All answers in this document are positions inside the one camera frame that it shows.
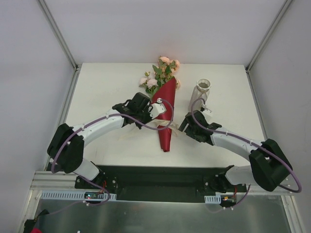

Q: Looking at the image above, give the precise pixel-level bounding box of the right white cable duct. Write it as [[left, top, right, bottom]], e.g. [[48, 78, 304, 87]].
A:
[[204, 194, 222, 204]]

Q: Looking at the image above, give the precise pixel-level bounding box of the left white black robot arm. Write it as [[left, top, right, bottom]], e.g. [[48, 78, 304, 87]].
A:
[[47, 92, 165, 189]]

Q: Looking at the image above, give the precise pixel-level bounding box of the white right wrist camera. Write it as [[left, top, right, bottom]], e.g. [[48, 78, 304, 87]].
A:
[[200, 104, 213, 117]]

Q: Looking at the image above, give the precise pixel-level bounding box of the left aluminium frame post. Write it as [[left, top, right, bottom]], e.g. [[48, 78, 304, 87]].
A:
[[36, 0, 80, 72]]

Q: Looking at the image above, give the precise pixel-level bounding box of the beige faceted vase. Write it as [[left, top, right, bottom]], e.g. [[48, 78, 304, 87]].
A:
[[188, 79, 211, 112]]

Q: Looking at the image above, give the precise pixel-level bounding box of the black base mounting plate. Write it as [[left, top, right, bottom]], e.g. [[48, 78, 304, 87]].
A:
[[74, 165, 252, 201]]

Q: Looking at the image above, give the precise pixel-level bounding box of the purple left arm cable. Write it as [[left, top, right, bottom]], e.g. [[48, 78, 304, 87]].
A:
[[50, 98, 175, 174]]

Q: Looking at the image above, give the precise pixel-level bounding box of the aluminium front rail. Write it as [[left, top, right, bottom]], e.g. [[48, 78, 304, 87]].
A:
[[30, 169, 82, 191]]

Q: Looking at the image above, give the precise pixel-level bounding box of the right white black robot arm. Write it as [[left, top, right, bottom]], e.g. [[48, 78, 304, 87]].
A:
[[179, 110, 292, 192]]

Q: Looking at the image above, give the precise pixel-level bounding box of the aluminium frame post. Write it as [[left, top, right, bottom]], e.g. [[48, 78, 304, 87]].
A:
[[245, 0, 294, 74], [36, 0, 80, 72]]

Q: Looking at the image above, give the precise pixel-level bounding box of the red black object corner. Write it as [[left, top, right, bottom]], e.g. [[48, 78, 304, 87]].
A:
[[23, 209, 49, 233]]

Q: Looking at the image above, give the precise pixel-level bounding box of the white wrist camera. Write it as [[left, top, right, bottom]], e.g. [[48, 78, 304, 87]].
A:
[[148, 98, 167, 119], [200, 104, 213, 117]]

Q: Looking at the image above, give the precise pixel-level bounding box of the shiny metal floor sheet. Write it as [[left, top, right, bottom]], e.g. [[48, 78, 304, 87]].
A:
[[37, 196, 291, 233]]

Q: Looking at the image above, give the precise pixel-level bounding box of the cream printed ribbon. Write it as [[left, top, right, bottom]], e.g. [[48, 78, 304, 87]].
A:
[[118, 118, 179, 141]]

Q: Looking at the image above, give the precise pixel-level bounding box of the red wrapping paper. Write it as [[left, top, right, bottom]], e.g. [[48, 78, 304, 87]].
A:
[[152, 78, 176, 152]]

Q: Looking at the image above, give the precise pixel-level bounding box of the right aluminium frame post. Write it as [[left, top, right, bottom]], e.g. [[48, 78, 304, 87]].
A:
[[245, 0, 294, 74]]

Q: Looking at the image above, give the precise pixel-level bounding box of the left white cable duct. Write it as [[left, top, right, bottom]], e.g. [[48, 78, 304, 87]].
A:
[[41, 190, 108, 201]]

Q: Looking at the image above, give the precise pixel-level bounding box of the pink artificial flower bunch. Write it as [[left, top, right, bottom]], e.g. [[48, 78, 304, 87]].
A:
[[139, 56, 181, 98]]

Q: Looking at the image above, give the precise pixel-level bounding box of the white cable duct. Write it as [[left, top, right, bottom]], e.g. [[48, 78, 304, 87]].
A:
[[204, 194, 222, 204], [41, 190, 108, 201]]

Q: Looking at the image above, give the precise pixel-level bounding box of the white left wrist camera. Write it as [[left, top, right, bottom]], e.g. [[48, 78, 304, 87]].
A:
[[148, 98, 167, 119]]

